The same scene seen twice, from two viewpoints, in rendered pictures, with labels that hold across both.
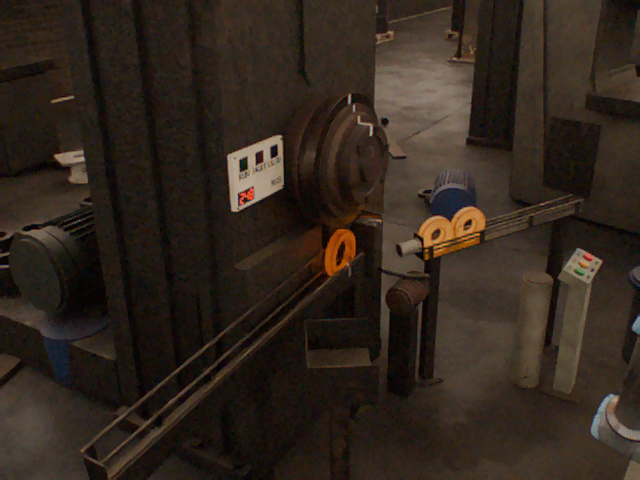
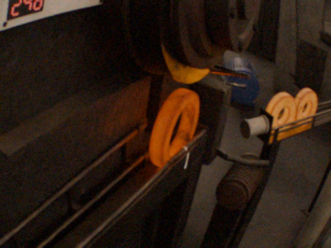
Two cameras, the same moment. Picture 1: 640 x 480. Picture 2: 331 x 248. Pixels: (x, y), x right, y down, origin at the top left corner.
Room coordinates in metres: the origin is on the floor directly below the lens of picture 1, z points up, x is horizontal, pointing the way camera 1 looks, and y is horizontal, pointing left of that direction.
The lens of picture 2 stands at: (1.51, 0.05, 1.16)
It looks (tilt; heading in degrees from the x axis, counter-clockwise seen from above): 27 degrees down; 351
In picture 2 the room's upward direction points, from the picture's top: 9 degrees clockwise
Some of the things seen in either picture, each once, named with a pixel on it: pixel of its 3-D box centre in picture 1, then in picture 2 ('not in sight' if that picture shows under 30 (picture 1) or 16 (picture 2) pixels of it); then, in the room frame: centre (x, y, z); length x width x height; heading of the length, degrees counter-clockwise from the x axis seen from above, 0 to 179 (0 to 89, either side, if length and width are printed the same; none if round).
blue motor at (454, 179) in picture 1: (453, 196); (241, 78); (4.41, -0.96, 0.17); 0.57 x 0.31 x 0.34; 167
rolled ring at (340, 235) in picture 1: (340, 253); (176, 128); (2.30, -0.09, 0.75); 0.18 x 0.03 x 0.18; 148
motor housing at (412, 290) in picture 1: (406, 333); (226, 221); (2.50, -0.39, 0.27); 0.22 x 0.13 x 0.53; 147
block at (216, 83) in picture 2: (367, 247); (205, 119); (2.50, -0.21, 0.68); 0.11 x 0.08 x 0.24; 57
